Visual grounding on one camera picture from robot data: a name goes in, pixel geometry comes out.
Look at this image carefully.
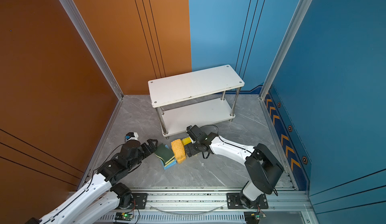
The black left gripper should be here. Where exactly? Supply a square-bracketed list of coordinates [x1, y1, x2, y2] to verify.
[128, 139, 158, 173]

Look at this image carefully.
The orange cellulose sponge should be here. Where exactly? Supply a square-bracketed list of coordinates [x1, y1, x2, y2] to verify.
[171, 139, 186, 164]

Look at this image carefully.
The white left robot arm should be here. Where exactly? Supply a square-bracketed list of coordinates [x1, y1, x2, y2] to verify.
[28, 138, 158, 224]

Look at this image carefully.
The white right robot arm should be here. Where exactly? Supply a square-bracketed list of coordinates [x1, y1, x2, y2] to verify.
[188, 132, 284, 209]

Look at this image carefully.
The white two-tier metal shelf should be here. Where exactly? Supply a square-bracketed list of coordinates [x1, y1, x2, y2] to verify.
[148, 65, 245, 138]

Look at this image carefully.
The green scrub sponge top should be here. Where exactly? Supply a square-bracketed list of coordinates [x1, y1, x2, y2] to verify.
[154, 144, 175, 166]

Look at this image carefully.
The blue sponge bottom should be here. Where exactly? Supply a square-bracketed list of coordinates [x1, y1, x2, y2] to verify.
[160, 145, 176, 170]

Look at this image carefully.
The left green circuit board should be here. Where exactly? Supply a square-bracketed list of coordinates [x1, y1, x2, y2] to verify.
[114, 213, 135, 222]

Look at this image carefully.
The green circuit board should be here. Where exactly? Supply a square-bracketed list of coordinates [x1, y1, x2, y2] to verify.
[114, 213, 135, 222]
[244, 212, 264, 224]

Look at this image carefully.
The right green circuit board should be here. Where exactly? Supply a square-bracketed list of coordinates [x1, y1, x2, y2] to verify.
[244, 212, 264, 224]

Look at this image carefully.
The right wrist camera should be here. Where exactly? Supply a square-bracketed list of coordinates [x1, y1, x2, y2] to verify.
[187, 125, 203, 142]

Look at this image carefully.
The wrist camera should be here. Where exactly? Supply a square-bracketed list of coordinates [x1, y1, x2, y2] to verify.
[125, 132, 139, 142]
[187, 125, 203, 142]

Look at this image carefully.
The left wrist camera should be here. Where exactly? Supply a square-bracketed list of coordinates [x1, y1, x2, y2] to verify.
[125, 132, 139, 142]

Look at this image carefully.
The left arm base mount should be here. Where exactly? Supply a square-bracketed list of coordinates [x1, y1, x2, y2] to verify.
[119, 192, 148, 210]

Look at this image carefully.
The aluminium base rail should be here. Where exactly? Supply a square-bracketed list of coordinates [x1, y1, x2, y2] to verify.
[94, 187, 319, 224]

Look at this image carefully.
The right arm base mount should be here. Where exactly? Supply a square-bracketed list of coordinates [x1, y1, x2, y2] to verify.
[226, 193, 269, 210]

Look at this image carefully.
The left aluminium corner post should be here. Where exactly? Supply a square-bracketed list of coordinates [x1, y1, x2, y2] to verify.
[49, 0, 124, 100]

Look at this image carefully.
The aluminium corner post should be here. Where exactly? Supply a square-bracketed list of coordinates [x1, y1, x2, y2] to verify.
[259, 0, 313, 100]
[49, 0, 124, 100]

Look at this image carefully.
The right aluminium corner post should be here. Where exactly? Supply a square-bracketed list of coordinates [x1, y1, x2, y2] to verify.
[259, 0, 313, 100]

